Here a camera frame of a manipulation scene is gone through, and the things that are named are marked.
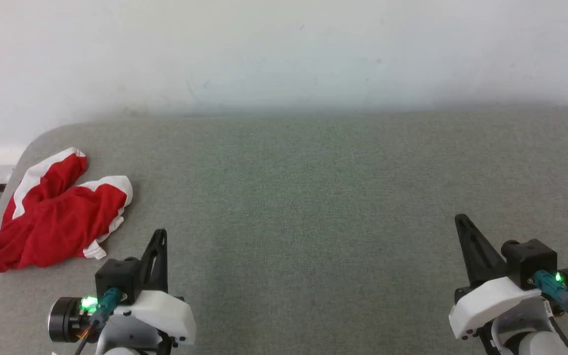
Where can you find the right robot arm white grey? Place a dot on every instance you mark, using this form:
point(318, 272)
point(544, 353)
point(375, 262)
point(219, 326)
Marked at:
point(543, 345)

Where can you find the grey fabric sofa cushion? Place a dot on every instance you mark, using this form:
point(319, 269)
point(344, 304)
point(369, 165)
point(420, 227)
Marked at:
point(313, 207)

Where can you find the red shorts with white trim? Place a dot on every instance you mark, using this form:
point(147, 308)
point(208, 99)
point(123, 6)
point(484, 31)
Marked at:
point(57, 222)

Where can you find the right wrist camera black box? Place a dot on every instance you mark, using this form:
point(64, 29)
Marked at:
point(530, 259)

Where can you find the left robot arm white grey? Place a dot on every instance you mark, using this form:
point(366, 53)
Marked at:
point(121, 351)

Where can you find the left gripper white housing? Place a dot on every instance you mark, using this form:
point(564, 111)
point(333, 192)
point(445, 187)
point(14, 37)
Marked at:
point(163, 313)

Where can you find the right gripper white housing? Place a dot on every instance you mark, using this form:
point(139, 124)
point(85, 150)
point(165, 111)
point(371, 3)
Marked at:
point(491, 301)

